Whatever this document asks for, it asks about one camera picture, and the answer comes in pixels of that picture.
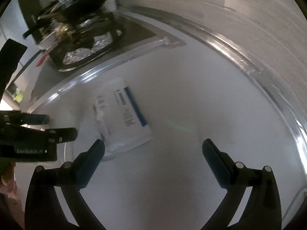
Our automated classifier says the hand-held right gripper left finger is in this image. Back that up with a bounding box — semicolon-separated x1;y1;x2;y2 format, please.
25;139;105;230

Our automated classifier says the black pan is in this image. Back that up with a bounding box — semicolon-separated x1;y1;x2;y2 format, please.
38;0;114;28

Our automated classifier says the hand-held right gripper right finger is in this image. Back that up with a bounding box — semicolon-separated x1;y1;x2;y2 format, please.
201;138;281;230

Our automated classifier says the white packet with blue stripe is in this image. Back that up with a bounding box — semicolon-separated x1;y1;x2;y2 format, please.
92;77;154;161

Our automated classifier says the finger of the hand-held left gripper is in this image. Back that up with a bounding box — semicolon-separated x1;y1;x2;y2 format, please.
20;114;50;125
44;127;78;145

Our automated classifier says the person's left hand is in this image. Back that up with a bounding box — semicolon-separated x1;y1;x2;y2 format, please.
0;162;18;198

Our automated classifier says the black gas stove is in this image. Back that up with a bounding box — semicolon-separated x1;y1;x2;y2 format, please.
23;10;127;73

